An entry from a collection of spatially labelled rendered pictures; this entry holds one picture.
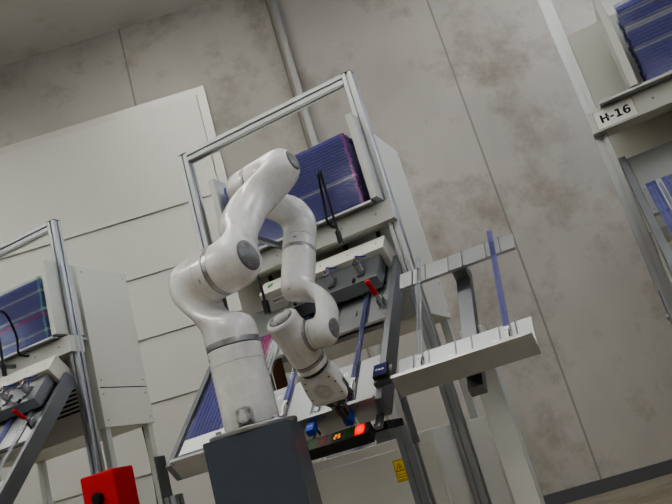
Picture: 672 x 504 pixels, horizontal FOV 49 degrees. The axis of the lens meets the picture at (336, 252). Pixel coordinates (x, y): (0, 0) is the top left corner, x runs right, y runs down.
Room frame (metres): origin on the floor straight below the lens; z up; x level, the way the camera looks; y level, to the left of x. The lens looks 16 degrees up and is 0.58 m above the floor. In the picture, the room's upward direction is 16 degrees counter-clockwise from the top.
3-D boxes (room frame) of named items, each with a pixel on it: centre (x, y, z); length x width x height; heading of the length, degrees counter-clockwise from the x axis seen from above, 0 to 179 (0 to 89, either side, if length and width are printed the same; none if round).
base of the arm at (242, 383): (1.59, 0.27, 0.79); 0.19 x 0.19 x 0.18
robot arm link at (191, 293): (1.61, 0.30, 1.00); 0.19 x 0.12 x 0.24; 58
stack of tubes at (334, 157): (2.51, 0.08, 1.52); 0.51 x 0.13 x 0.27; 69
